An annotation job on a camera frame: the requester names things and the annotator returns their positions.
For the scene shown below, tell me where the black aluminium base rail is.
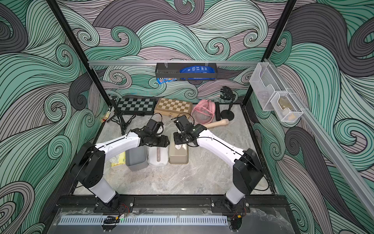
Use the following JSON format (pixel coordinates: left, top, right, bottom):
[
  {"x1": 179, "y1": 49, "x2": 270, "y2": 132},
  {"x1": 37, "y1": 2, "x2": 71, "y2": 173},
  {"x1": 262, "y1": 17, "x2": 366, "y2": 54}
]
[{"x1": 56, "y1": 195, "x2": 288, "y2": 214}]

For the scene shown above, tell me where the pink mesh food cover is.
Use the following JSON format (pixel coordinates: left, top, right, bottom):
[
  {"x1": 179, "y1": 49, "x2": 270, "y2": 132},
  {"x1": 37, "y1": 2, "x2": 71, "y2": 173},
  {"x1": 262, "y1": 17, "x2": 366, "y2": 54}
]
[{"x1": 191, "y1": 99, "x2": 216, "y2": 124}]

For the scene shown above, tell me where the black remote control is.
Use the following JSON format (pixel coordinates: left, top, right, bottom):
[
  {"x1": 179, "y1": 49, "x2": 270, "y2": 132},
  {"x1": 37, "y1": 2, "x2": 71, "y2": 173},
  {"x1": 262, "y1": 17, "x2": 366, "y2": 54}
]
[{"x1": 215, "y1": 102, "x2": 221, "y2": 121}]

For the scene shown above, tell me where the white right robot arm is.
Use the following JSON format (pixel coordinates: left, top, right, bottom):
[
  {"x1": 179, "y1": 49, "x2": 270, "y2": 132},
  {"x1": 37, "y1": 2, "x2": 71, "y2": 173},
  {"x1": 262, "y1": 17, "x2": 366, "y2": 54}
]
[{"x1": 173, "y1": 115, "x2": 264, "y2": 205}]

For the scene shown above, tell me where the blue plastic package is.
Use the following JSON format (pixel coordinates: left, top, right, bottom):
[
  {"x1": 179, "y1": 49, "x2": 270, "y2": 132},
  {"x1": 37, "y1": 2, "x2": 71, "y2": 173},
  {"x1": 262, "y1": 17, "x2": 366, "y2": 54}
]
[{"x1": 180, "y1": 65, "x2": 215, "y2": 74}]

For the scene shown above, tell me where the black wall shelf basket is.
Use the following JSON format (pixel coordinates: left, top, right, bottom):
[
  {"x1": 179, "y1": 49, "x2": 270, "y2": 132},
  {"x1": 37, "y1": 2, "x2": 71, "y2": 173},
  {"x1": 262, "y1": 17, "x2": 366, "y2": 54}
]
[{"x1": 155, "y1": 62, "x2": 218, "y2": 81}]

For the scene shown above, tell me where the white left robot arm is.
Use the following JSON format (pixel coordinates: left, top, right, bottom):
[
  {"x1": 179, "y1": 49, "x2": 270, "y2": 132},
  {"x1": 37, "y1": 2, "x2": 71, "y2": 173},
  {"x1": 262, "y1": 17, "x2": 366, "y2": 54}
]
[{"x1": 69, "y1": 128, "x2": 170, "y2": 209}]

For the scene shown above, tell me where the black hand model stand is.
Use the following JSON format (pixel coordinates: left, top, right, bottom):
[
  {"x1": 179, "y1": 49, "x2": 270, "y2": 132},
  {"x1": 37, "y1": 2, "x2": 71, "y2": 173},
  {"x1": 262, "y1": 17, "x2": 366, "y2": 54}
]
[{"x1": 220, "y1": 86, "x2": 235, "y2": 121}]

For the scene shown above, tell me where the wooden chessboard box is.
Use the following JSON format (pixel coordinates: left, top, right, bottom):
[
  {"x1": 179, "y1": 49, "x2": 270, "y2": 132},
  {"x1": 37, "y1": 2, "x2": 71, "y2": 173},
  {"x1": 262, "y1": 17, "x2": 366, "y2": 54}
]
[{"x1": 154, "y1": 98, "x2": 193, "y2": 119}]

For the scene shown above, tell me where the yellow tissue paper pack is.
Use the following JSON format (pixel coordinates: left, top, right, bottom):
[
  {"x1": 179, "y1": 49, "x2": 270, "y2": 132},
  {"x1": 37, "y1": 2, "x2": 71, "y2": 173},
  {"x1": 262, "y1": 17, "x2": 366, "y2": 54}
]
[{"x1": 110, "y1": 152, "x2": 126, "y2": 169}]

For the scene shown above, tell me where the clear wall bin small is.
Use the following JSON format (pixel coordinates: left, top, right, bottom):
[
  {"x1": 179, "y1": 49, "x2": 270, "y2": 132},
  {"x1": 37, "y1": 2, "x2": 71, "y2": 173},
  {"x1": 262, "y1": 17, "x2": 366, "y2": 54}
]
[{"x1": 270, "y1": 92, "x2": 303, "y2": 123}]

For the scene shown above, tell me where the grey tissue box base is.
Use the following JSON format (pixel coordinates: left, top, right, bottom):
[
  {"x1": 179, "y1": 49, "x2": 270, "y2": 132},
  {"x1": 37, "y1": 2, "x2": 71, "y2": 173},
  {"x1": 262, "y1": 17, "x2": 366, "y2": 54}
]
[{"x1": 125, "y1": 146, "x2": 149, "y2": 172}]

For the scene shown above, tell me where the black tripod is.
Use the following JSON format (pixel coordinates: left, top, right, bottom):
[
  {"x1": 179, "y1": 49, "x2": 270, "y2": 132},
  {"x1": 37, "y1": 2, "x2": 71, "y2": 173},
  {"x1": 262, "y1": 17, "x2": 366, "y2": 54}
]
[{"x1": 107, "y1": 96, "x2": 136, "y2": 135}]

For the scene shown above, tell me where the white tissue box lid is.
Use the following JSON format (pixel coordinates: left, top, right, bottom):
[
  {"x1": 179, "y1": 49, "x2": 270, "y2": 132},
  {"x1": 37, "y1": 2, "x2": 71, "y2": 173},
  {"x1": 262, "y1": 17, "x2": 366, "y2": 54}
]
[{"x1": 148, "y1": 147, "x2": 168, "y2": 167}]

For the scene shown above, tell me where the clear wall bin large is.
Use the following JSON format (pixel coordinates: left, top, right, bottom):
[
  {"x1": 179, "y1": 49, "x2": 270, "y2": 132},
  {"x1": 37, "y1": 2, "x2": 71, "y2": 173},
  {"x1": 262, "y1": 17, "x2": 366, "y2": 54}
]
[{"x1": 250, "y1": 62, "x2": 286, "y2": 111}]

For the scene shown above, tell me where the black green chessboard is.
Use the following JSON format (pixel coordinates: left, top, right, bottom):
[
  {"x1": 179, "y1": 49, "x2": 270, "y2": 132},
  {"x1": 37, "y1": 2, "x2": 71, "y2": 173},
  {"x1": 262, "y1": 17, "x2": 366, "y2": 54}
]
[{"x1": 117, "y1": 98, "x2": 156, "y2": 116}]

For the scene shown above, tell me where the wooden pestle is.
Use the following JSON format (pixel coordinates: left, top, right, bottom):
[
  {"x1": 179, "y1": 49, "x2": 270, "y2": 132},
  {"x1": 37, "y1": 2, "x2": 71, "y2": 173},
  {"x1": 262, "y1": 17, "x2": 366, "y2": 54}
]
[{"x1": 204, "y1": 119, "x2": 229, "y2": 129}]

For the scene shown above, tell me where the white slotted cable duct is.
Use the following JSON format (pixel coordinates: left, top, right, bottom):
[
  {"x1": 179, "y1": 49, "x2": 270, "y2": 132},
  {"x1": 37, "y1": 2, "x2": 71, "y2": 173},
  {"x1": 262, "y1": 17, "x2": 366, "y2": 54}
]
[{"x1": 57, "y1": 215, "x2": 228, "y2": 226}]

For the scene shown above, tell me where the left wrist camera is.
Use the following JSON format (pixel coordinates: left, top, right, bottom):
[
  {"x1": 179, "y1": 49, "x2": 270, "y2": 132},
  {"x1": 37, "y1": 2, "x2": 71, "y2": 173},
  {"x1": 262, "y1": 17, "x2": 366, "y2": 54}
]
[{"x1": 146, "y1": 119, "x2": 164, "y2": 135}]

